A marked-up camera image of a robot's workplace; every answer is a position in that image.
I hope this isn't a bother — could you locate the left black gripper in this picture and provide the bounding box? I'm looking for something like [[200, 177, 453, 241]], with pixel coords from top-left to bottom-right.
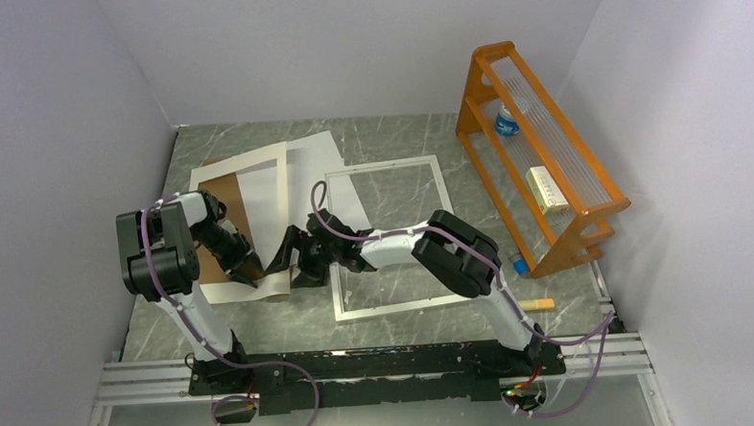
[[192, 220, 267, 293]]

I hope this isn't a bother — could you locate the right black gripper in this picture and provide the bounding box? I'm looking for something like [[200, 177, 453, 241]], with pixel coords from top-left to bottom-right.
[[265, 224, 342, 290]]

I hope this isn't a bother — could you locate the white mat board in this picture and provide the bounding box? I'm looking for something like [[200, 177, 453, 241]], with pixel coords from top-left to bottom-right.
[[189, 142, 292, 305]]

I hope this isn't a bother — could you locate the white photo sheet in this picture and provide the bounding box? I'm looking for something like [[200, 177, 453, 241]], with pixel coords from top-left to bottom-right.
[[237, 131, 345, 266]]

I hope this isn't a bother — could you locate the brown backing board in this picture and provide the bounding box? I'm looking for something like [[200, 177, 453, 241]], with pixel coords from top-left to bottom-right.
[[192, 174, 264, 285]]

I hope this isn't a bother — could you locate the silver picture frame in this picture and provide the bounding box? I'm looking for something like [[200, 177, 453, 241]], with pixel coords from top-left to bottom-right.
[[322, 153, 473, 322]]

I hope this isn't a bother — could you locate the clear glass pane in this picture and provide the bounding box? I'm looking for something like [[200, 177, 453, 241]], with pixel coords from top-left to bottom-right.
[[330, 164, 459, 313]]

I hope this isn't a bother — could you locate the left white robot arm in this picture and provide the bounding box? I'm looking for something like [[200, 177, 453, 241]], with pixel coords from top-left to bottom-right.
[[115, 190, 265, 392]]

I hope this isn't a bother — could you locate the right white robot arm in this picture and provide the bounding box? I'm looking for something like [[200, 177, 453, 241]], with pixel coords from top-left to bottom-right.
[[266, 209, 543, 375]]

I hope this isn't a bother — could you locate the blue capped tube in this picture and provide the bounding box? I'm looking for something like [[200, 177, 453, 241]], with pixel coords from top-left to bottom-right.
[[508, 251, 530, 276]]

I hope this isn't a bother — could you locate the blue white can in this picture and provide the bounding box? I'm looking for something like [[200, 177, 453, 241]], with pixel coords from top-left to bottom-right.
[[493, 103, 520, 136]]

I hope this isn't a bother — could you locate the cream yellow box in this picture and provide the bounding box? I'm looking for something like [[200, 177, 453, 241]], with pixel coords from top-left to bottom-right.
[[525, 166, 570, 215]]

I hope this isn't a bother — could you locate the orange wooden shelf rack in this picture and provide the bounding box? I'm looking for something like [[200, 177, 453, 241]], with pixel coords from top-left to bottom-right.
[[455, 41, 631, 278]]

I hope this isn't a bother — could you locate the yellow stick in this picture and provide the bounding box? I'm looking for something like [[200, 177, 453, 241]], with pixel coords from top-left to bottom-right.
[[518, 297, 555, 311]]

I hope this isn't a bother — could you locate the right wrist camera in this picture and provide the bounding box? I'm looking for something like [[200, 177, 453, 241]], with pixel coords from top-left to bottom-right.
[[306, 208, 356, 240]]

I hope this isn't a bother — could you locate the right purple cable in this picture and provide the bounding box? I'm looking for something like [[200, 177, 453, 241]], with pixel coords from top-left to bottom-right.
[[308, 166, 619, 426]]

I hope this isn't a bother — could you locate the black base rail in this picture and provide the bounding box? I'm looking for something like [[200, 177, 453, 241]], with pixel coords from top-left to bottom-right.
[[188, 340, 566, 415]]

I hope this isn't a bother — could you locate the aluminium extrusion rail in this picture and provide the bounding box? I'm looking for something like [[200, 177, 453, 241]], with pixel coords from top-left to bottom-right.
[[93, 332, 675, 426]]

